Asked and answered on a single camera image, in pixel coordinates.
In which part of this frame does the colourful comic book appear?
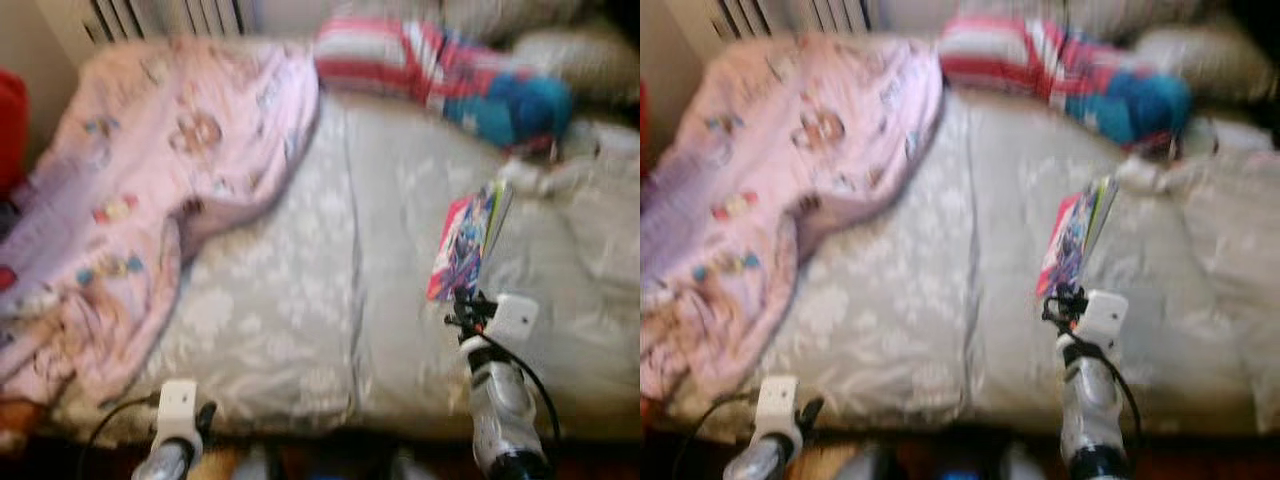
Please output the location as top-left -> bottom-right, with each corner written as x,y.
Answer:
1035,175 -> 1121,299
426,180 -> 516,304

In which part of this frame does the grey left robot leg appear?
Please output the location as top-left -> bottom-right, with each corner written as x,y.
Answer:
235,445 -> 286,480
850,448 -> 901,480

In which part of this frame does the grey robot leg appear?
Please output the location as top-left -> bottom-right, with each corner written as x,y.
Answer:
1000,448 -> 1046,480
385,448 -> 441,480
235,445 -> 286,480
850,448 -> 901,480

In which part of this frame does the grey floral bed sheet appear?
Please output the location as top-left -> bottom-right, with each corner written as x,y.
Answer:
665,90 -> 1280,436
45,90 -> 641,441

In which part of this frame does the white sock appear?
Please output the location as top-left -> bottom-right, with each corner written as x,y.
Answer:
1115,158 -> 1171,193
505,160 -> 561,196

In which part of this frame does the grey right robot leg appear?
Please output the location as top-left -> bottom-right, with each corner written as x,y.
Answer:
385,448 -> 441,480
1000,448 -> 1046,480

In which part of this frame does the grey floral duvet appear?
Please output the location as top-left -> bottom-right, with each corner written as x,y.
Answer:
1165,140 -> 1280,391
540,125 -> 641,331

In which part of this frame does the red white blue bolster pillow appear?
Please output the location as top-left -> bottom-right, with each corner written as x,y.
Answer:
938,12 -> 1193,151
315,12 -> 573,151

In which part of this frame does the pink cartoon print blanket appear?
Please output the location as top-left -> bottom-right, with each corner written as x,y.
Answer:
640,35 -> 946,401
0,38 -> 321,406

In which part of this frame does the grey floral pillow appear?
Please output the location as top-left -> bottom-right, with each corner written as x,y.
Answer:
510,28 -> 641,106
1135,25 -> 1276,106

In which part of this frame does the red fabric armchair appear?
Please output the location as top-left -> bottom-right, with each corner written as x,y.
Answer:
0,68 -> 29,196

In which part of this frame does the grey pleated curtain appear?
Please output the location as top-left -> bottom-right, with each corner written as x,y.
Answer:
85,0 -> 251,41
700,0 -> 881,36

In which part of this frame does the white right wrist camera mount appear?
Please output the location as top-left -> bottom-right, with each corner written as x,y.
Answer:
1080,290 -> 1129,346
485,293 -> 539,346

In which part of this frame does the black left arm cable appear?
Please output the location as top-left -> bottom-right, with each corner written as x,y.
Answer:
670,388 -> 761,480
78,395 -> 161,480

